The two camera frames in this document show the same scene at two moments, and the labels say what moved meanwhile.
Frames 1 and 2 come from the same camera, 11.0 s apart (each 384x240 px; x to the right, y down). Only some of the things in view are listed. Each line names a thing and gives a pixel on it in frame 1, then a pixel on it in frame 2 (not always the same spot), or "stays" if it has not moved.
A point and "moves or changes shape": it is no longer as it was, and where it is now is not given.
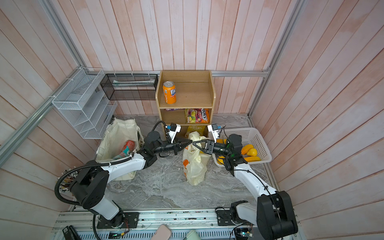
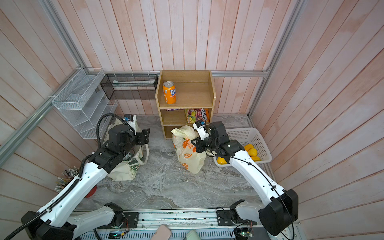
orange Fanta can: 169,92 stays
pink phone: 163,232 stays
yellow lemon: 252,152 stays
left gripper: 178,146 -> 143,137
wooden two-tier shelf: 186,98 stays
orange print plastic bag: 195,160 moves or changes shape
